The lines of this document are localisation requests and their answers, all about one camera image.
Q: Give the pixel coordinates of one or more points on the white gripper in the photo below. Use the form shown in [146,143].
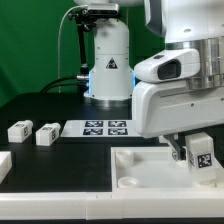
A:
[170,107]

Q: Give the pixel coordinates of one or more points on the white square tabletop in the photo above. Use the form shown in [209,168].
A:
[148,168]

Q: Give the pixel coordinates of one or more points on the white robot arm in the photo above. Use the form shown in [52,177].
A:
[192,24]

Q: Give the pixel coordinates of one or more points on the white marker sheet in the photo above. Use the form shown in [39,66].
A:
[99,128]

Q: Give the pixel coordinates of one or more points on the white U-shaped obstacle fence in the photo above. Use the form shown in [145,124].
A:
[199,202]

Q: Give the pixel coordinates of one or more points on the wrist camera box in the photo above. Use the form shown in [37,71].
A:
[169,65]

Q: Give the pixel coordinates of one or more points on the black camera stand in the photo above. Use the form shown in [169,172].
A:
[84,23]

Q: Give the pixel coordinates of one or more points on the mounted camera on stand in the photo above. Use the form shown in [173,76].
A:
[103,9]

